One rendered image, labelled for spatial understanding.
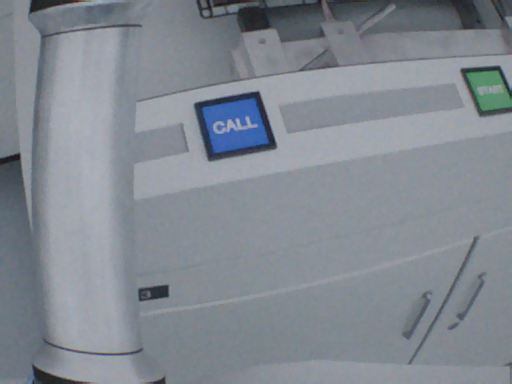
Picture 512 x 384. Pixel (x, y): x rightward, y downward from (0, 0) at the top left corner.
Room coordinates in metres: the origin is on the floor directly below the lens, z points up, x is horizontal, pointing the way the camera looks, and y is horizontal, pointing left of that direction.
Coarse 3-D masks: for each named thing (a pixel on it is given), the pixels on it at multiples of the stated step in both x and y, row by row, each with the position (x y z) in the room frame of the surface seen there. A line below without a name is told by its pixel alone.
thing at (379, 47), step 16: (400, 32) 0.77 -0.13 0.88; (416, 32) 0.78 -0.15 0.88; (432, 32) 0.78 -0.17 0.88; (448, 32) 0.79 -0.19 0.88; (464, 32) 0.80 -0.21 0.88; (480, 32) 0.81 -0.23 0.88; (496, 32) 0.82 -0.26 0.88; (288, 48) 0.71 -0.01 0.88; (304, 48) 0.72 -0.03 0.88; (320, 48) 0.72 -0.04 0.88; (368, 48) 0.74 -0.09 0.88; (384, 48) 0.74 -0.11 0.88; (400, 48) 0.75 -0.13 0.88; (416, 48) 0.75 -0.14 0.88; (432, 48) 0.76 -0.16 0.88; (448, 48) 0.77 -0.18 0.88; (464, 48) 0.77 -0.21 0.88; (480, 48) 0.78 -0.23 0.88; (496, 48) 0.79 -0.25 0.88; (240, 64) 0.69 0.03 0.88; (304, 64) 0.70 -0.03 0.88; (320, 64) 0.70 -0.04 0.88
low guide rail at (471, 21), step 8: (456, 0) 0.89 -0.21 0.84; (464, 0) 0.88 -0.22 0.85; (456, 8) 0.88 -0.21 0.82; (464, 8) 0.87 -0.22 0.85; (472, 8) 0.87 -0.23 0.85; (464, 16) 0.86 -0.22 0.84; (472, 16) 0.86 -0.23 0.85; (480, 16) 0.86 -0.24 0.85; (464, 24) 0.86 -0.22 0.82; (472, 24) 0.84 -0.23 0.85; (480, 24) 0.85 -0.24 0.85
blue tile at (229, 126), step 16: (208, 112) 0.57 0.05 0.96; (224, 112) 0.57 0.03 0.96; (240, 112) 0.57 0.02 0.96; (256, 112) 0.58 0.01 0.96; (208, 128) 0.56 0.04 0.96; (224, 128) 0.56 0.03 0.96; (240, 128) 0.56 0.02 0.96; (256, 128) 0.56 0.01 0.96; (224, 144) 0.54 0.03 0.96; (240, 144) 0.54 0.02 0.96; (256, 144) 0.55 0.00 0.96
